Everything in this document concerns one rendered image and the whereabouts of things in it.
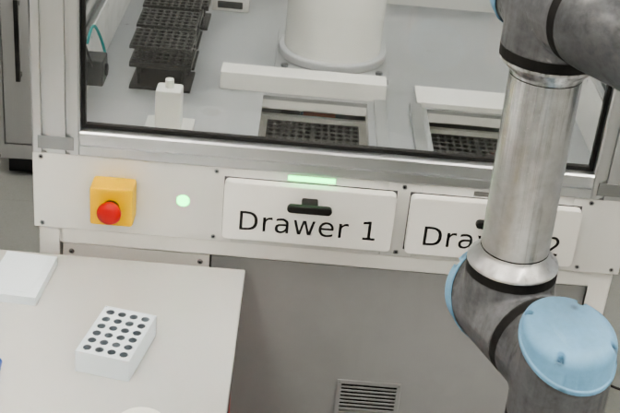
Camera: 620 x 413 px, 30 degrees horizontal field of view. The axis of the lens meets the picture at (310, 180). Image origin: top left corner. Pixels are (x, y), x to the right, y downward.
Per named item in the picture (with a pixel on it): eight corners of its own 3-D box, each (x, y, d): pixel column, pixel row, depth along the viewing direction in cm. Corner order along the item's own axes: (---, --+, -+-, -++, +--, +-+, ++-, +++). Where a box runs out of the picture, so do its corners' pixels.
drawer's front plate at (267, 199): (389, 252, 199) (397, 196, 194) (220, 238, 198) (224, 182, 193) (388, 246, 201) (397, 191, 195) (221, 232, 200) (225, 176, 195)
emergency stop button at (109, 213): (120, 228, 191) (120, 206, 189) (95, 225, 191) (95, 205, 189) (123, 218, 194) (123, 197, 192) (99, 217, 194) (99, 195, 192)
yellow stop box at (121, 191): (131, 230, 194) (132, 192, 191) (89, 226, 194) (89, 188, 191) (136, 215, 199) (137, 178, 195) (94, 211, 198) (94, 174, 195)
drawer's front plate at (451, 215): (570, 267, 200) (583, 212, 195) (403, 253, 199) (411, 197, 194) (568, 262, 201) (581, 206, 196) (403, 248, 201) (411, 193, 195)
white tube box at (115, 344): (128, 382, 171) (128, 361, 169) (75, 371, 172) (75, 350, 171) (156, 335, 182) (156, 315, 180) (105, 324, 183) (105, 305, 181)
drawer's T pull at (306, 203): (331, 217, 192) (332, 209, 191) (286, 213, 192) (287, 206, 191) (331, 206, 195) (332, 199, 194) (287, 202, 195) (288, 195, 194)
